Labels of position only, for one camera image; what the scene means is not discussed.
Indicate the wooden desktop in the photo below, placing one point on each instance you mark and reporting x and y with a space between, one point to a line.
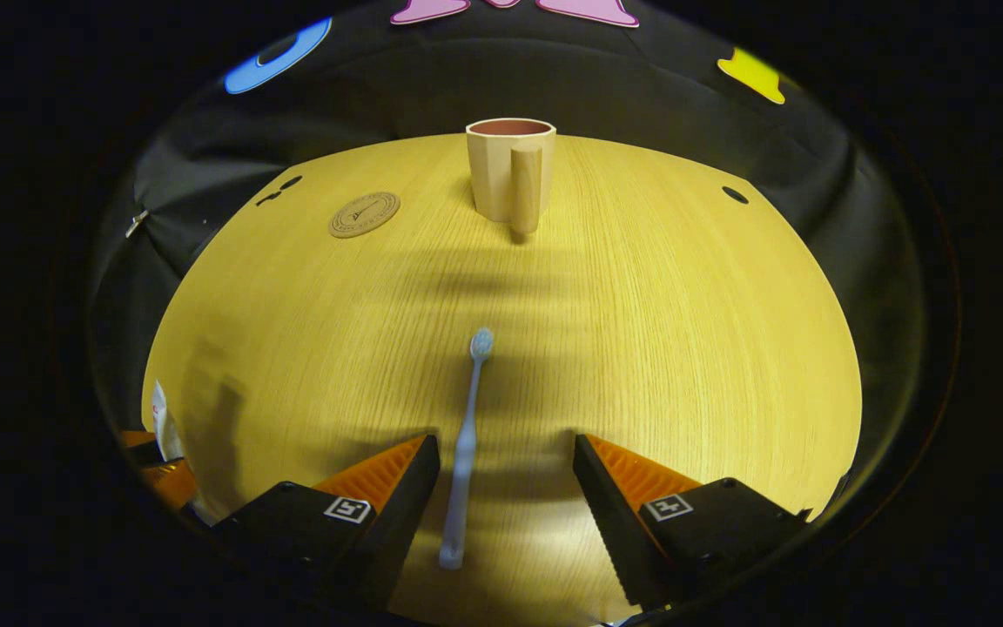
684 331

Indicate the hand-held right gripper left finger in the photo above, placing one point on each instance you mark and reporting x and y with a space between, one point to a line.
401 514

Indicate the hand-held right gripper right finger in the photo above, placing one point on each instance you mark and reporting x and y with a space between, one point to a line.
606 522

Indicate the round brown coaster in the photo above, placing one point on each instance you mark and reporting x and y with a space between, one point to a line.
365 213

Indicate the silver binder clip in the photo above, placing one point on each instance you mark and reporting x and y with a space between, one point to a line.
136 223

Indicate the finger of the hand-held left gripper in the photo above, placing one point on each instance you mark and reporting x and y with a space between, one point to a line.
172 486

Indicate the white toothpaste tube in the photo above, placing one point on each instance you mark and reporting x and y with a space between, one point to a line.
164 427

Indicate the white toothbrush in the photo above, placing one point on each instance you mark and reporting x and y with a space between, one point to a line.
467 435

